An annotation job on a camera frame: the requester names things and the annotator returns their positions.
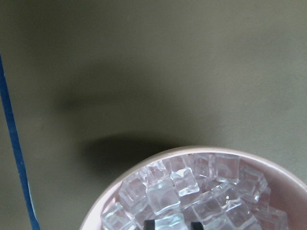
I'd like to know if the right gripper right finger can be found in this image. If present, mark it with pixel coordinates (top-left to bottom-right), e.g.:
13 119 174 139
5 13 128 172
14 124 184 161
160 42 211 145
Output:
190 222 203 230

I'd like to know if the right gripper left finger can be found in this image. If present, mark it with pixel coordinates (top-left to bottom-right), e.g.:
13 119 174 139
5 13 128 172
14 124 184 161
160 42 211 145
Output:
143 219 155 230

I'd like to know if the pink bowl of ice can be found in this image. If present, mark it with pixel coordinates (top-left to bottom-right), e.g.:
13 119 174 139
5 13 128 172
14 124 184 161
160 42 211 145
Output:
81 146 307 230

